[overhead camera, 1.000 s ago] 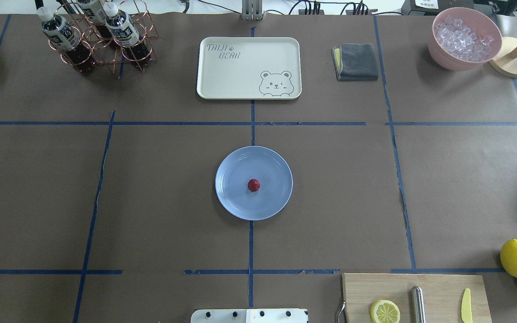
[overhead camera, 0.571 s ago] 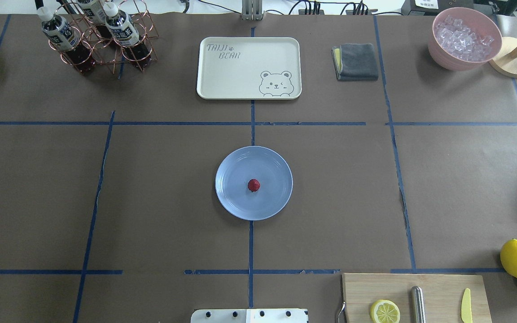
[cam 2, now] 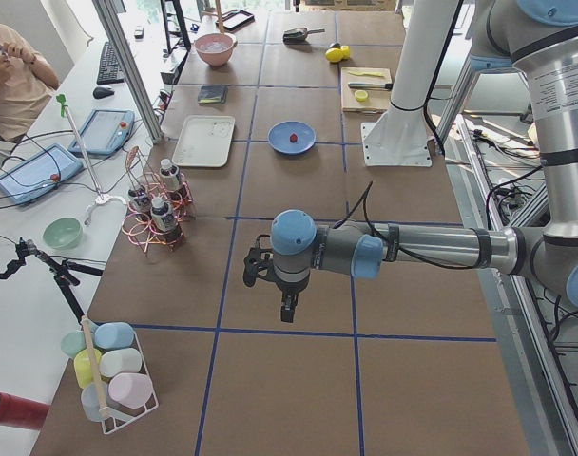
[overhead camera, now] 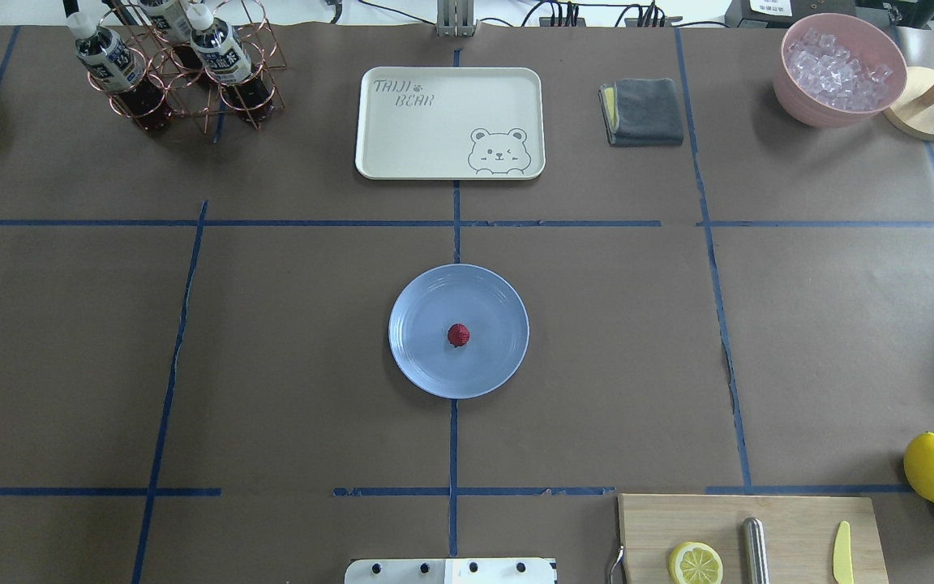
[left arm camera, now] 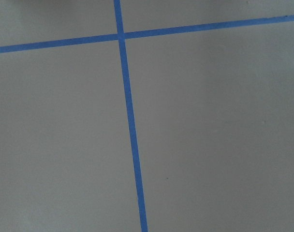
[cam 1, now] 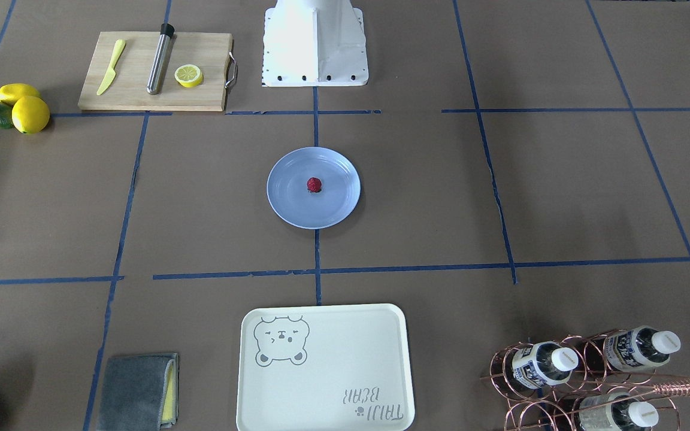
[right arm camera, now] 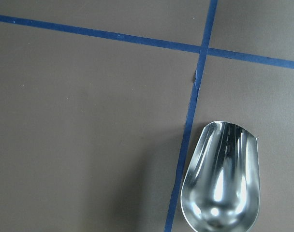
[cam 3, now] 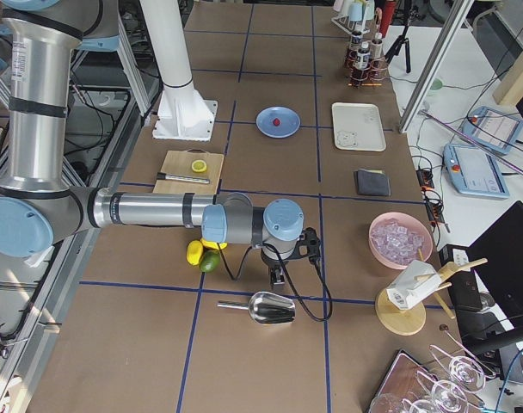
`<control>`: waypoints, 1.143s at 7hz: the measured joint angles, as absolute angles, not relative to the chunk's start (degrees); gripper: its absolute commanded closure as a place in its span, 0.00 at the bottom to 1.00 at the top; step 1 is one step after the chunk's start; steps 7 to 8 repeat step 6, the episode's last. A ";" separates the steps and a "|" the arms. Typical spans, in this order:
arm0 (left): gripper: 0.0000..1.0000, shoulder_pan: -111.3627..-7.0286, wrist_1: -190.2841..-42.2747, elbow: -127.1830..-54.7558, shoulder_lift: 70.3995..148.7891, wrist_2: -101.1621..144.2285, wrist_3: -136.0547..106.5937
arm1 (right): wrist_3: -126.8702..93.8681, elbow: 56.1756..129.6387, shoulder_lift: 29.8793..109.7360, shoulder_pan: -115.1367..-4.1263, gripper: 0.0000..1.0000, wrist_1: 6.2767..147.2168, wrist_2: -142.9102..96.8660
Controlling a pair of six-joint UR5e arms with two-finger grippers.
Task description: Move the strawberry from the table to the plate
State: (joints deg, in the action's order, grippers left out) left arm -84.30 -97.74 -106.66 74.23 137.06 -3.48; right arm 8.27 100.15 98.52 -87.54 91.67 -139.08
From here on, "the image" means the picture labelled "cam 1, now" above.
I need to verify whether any yellow lemon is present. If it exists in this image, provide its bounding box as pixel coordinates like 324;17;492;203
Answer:
12;96;50;134
0;83;41;107

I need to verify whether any copper wire bottle rack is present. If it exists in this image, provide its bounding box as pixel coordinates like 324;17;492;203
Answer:
480;330;690;430

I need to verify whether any red strawberry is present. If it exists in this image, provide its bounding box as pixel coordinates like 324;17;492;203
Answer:
306;177;323;194

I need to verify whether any yellow lemon rear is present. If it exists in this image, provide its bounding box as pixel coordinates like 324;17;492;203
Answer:
0;83;41;107

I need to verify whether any yellow lemon front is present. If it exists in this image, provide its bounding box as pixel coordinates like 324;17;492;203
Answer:
12;96;50;134

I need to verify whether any grey yellow folded cloth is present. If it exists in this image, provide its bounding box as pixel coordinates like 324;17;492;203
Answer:
96;352;180;430

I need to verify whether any lemon half slice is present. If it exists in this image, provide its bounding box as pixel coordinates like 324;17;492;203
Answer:
174;65;204;88

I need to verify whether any bottle bottom in rack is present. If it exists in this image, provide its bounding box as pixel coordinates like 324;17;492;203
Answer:
574;392;659;430

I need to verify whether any bottle in rack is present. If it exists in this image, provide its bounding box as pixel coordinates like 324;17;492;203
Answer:
603;326;682;373
507;341;580;390
574;392;659;430

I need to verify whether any cream bear tray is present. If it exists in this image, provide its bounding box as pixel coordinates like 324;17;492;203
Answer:
236;303;416;430

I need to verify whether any light blue plate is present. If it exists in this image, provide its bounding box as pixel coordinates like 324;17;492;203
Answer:
266;147;361;230

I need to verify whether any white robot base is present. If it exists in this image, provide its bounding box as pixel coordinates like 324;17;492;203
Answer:
261;1;370;87

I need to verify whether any wooden cutting board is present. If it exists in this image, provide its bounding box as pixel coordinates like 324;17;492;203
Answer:
77;31;239;113

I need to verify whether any yellow plastic knife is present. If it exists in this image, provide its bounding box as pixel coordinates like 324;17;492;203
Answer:
96;39;126;96

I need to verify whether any steel cylinder with black cap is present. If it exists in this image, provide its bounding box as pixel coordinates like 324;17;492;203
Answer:
146;22;175;95

